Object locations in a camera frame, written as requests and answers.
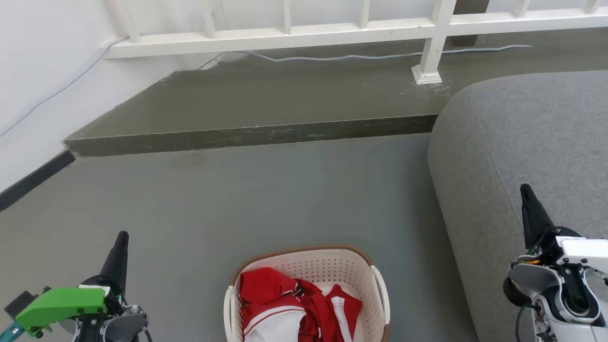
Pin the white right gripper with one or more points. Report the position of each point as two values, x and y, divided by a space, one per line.
577 254

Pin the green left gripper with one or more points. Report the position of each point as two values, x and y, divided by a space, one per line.
61 304

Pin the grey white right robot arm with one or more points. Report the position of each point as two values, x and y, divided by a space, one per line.
570 304

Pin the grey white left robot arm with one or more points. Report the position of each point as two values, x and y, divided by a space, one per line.
124 327

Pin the cream plastic laundry basket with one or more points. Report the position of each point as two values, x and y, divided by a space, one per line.
327 267

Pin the grey fabric sofa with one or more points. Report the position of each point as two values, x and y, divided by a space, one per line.
513 142

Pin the black baseboard strip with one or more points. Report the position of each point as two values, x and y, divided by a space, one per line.
33 179

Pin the red white garment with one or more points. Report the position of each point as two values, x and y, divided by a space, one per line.
285 304

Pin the white wooden railing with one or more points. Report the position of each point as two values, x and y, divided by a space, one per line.
294 35

